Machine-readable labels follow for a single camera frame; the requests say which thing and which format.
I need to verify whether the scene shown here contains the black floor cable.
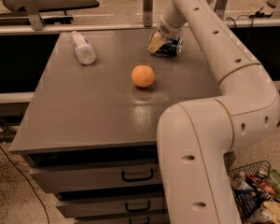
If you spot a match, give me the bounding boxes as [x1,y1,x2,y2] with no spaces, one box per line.
[0,131,50,224]

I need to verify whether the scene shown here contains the wire basket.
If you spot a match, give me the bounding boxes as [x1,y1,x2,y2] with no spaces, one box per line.
[228,161,272,224]

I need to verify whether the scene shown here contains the middle drawer with black handle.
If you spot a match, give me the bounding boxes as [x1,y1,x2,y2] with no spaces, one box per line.
[57,192,167,217]

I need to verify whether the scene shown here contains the clear bottle in basket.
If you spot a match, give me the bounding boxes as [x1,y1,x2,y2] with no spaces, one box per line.
[231,171,252,190]

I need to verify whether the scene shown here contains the left metal bracket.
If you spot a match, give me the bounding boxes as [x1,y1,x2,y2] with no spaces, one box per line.
[21,0,44,31]

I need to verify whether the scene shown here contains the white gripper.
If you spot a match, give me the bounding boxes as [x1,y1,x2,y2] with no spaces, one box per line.
[147,21,181,54]

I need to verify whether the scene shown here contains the right metal bracket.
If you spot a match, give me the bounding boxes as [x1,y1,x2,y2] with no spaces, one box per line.
[214,0,232,21]

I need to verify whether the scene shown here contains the drawer with black handle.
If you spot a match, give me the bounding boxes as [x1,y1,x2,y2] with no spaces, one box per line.
[57,192,167,217]
[31,159,161,193]
[74,212,170,224]

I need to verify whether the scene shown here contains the grey drawer cabinet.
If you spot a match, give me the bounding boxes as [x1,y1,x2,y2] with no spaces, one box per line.
[10,29,220,219]

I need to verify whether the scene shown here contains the black bench in background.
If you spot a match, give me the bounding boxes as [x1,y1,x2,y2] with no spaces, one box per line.
[0,0,99,26]

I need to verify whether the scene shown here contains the middle metal bracket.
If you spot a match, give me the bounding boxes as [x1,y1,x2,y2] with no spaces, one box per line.
[143,0,153,27]

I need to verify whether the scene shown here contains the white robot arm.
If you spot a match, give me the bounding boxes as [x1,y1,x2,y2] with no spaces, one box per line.
[148,0,280,224]

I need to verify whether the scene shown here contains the blue pepsi can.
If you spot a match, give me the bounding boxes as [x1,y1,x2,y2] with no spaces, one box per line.
[154,37,183,57]

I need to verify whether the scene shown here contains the top drawer with black handle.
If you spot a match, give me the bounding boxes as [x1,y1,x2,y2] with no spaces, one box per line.
[31,159,161,193]

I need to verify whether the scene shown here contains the blue snack bag in basket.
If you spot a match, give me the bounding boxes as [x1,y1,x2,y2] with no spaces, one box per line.
[233,189,261,218]

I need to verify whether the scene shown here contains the metal bracket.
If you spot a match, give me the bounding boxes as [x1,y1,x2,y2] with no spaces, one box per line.
[21,0,44,31]
[143,0,153,27]
[214,0,232,21]

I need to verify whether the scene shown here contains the orange fruit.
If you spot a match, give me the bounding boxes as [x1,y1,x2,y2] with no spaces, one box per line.
[132,65,155,88]

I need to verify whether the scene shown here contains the clear plastic water bottle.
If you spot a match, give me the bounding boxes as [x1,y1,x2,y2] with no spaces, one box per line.
[71,31,96,65]

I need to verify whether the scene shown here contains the bottom drawer with black handle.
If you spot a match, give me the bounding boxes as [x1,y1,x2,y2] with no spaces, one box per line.
[74,212,170,224]

